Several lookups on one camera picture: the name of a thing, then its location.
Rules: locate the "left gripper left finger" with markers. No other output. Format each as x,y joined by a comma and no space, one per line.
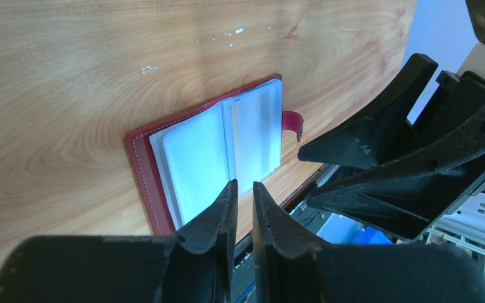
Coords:
194,264

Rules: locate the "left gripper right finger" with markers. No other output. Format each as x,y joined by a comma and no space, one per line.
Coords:
388,273

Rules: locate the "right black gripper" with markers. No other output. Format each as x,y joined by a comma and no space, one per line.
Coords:
404,197

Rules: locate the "red leather card holder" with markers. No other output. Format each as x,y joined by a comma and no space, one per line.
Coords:
183,161

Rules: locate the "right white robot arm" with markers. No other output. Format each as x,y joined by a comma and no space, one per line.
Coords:
467,217

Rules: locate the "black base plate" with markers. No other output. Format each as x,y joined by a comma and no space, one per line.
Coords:
276,253

